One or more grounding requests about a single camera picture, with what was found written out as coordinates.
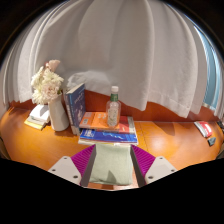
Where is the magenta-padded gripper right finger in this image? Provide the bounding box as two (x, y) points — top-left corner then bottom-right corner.
(130, 144), (179, 188)

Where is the white ceramic vase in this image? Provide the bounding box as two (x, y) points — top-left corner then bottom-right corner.
(48, 93), (70, 132)

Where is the yellow flat book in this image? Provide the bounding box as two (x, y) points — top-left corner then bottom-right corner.
(23, 117), (46, 131)

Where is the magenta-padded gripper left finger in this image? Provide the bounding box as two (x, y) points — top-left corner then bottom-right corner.
(47, 144), (97, 188)

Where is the blue flat book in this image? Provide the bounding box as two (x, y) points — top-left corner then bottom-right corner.
(78, 128), (139, 146)

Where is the white flat book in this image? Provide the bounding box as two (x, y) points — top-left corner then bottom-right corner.
(29, 104), (51, 124)

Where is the small dark object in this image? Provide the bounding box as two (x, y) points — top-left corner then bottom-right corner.
(207, 136), (217, 147)

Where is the blue standing book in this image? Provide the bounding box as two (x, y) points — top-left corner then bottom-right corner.
(67, 82), (87, 136)

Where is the window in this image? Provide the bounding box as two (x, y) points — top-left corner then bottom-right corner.
(196, 26), (222, 108)

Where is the clear plastic bottle, green label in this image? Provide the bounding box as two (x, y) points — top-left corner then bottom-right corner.
(105, 85), (122, 129)

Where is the orange flat book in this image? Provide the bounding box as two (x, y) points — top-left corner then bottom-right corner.
(78, 111), (136, 134)

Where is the white and pink flower bouquet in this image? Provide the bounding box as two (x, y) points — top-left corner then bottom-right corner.
(30, 59), (65, 106)

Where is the light green towel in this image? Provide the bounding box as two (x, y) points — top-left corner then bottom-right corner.
(89, 143), (134, 186)

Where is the white curtain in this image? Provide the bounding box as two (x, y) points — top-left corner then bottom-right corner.
(0, 0), (224, 119)

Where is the red and white flat packet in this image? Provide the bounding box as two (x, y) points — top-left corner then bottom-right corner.
(193, 120), (214, 139)

